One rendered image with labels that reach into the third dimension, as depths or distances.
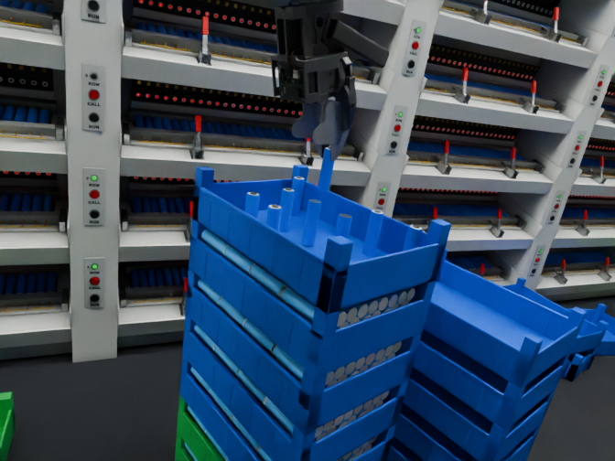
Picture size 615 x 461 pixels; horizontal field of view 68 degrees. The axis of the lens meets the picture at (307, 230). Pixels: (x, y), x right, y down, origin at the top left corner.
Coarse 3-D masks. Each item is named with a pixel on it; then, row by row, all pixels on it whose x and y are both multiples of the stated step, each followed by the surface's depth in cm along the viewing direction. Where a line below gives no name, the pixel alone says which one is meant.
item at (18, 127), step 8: (0, 120) 88; (0, 128) 87; (8, 128) 87; (16, 128) 88; (24, 128) 88; (32, 128) 89; (40, 128) 89; (48, 128) 90; (8, 136) 87; (16, 136) 87; (40, 136) 89
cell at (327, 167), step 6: (324, 150) 68; (324, 156) 68; (324, 162) 68; (330, 162) 68; (324, 168) 68; (330, 168) 68; (324, 174) 68; (330, 174) 69; (318, 180) 69; (324, 180) 69; (318, 186) 69; (324, 186) 69
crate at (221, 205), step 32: (224, 192) 69; (320, 192) 75; (224, 224) 61; (256, 224) 55; (320, 224) 73; (352, 224) 70; (384, 224) 65; (448, 224) 57; (256, 256) 56; (288, 256) 51; (320, 256) 48; (352, 256) 63; (384, 256) 50; (416, 256) 55; (320, 288) 48; (352, 288) 49; (384, 288) 53
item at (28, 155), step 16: (32, 96) 98; (48, 96) 99; (64, 112) 101; (64, 128) 96; (0, 144) 85; (16, 144) 87; (32, 144) 88; (48, 144) 90; (64, 144) 91; (0, 160) 85; (16, 160) 86; (32, 160) 87; (48, 160) 88; (64, 160) 89
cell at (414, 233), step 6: (408, 228) 58; (414, 228) 58; (420, 228) 58; (408, 234) 58; (414, 234) 58; (420, 234) 58; (408, 240) 58; (414, 240) 58; (408, 246) 58; (414, 246) 58
